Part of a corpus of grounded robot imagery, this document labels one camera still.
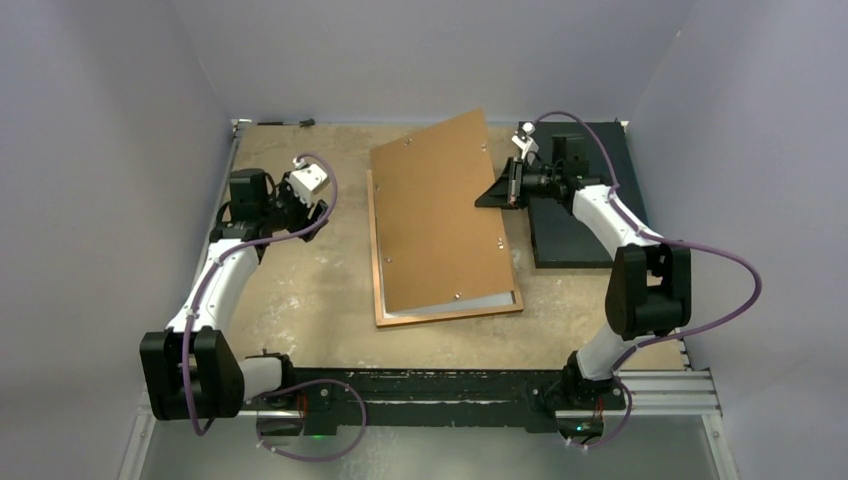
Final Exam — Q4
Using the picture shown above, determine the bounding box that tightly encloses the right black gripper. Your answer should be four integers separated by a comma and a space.
476, 156, 563, 210

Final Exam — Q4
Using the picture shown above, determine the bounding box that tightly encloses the brown backing board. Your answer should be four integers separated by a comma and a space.
370, 108, 517, 311

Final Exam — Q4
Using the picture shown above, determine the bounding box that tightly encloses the wooden picture frame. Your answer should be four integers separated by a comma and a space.
366, 170, 524, 329

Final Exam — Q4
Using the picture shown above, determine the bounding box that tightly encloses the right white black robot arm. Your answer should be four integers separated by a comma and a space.
474, 133, 691, 407

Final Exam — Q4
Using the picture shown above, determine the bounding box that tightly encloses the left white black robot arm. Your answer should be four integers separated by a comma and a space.
140, 160, 336, 431

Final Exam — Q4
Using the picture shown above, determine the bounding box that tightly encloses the dark rectangular box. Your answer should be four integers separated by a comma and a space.
527, 119, 649, 269

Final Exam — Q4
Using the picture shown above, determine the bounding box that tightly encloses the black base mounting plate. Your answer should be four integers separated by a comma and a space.
242, 367, 627, 436

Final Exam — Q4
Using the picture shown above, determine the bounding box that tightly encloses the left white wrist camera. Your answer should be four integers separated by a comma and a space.
284, 158, 329, 206

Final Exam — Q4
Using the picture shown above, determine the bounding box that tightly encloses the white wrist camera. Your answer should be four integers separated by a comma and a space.
511, 122, 538, 165
284, 158, 329, 206

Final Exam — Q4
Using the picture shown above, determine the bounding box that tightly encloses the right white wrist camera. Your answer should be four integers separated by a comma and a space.
511, 122, 538, 165

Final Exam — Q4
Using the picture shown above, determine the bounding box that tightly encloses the aluminium rail beam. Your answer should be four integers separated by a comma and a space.
238, 371, 720, 419

